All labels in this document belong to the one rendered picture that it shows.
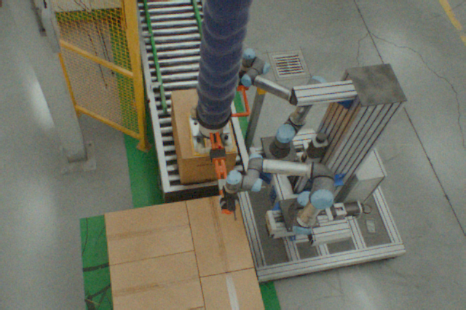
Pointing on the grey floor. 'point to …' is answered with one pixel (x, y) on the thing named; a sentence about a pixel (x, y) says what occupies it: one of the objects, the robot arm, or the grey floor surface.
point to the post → (254, 117)
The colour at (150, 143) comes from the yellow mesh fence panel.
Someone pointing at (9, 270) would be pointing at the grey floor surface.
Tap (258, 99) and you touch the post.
